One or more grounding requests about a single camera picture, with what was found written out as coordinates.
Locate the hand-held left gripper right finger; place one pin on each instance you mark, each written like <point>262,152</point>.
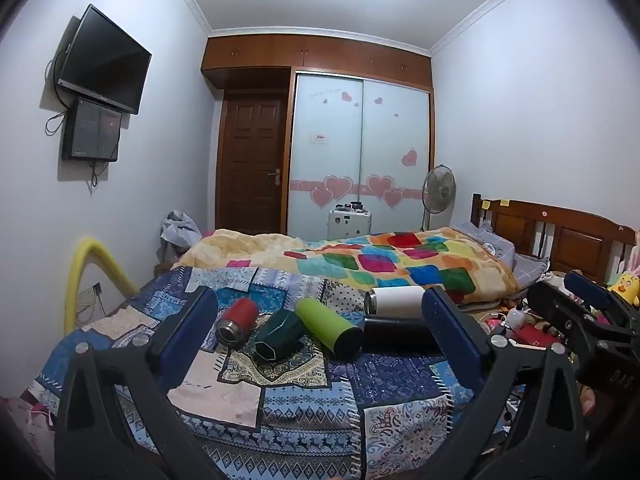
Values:
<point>450,332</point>

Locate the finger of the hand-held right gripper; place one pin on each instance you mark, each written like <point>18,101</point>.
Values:
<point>607,300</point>
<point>560,312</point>

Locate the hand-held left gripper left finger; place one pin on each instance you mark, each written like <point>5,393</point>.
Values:
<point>189,332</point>

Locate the red cup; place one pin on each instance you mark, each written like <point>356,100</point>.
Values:
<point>241,316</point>

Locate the black cup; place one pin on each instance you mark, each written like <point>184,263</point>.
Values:
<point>395,334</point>

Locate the white cup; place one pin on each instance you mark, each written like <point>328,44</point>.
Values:
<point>396,302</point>

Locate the dark green hexagonal cup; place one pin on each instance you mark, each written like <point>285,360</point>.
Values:
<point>278,332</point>

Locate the lime green cup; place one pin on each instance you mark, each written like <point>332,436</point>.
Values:
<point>322,321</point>

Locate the person's right hand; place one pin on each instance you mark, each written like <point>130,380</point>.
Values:
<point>588,403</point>

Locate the yellow plush toy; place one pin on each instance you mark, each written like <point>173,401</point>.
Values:
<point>625,287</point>

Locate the checked grey pillow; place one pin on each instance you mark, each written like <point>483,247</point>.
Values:
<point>529,267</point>

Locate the wooden bed headboard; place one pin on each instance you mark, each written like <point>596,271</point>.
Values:
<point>570,232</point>

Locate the grey printed pillow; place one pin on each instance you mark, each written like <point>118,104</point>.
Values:
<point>487,242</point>

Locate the grey crumpled clothes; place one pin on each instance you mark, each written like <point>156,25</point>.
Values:
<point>177,232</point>

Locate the colourful patterned blanket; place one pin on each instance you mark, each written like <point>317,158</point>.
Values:
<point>380,257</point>

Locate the yellow foam tube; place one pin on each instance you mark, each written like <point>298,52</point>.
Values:
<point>82,255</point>

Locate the patchwork bed cover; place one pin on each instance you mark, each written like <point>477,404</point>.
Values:
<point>310,395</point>

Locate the standing fan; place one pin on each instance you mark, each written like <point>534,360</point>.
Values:
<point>439,187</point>

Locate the white box appliance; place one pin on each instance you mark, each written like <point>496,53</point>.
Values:
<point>349,222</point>

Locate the brown wooden door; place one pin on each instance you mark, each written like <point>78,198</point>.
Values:
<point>250,165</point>

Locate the pink cloth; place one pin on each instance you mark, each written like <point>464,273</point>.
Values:
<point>27,425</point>

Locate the wooden wardrobe with glass doors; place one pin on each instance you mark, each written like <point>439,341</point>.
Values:
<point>330,110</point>

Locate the wall power socket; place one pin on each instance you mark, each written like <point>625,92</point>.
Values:
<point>89,296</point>

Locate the small black wall monitor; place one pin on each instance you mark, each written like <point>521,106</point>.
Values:
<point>92,130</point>

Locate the wall-mounted black television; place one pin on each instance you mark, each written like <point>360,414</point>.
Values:
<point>102,60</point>

